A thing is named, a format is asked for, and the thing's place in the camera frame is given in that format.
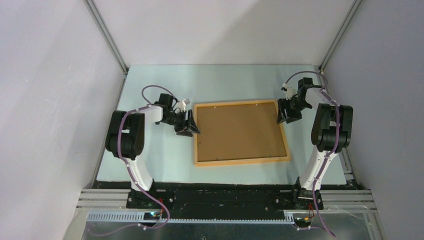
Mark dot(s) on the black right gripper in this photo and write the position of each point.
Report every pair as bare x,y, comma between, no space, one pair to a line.
283,103

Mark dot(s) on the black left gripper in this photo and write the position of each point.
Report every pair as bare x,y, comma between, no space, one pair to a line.
183,129

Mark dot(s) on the brown cardboard backing board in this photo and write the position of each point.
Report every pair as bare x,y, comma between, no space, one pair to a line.
240,132

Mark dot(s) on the orange wooden picture frame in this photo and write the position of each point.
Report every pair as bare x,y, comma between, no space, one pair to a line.
238,162

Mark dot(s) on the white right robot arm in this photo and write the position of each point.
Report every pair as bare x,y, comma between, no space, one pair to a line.
331,132

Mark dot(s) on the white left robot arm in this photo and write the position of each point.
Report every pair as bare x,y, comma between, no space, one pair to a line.
125,137

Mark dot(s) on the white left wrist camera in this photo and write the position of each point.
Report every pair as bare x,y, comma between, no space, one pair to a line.
181,106

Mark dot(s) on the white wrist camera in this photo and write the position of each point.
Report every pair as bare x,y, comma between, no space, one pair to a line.
181,106
289,91

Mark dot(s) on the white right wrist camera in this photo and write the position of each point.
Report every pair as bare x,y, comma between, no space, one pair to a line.
289,91

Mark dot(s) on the aluminium front rail frame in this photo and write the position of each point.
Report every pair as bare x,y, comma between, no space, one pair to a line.
348,213

